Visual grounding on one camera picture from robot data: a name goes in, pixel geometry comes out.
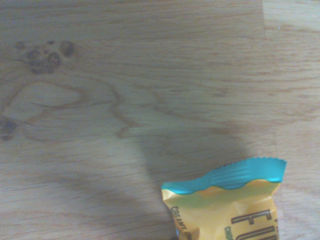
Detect yellow teal protein bar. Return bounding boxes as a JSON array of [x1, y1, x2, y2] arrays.
[[160, 156, 288, 240]]

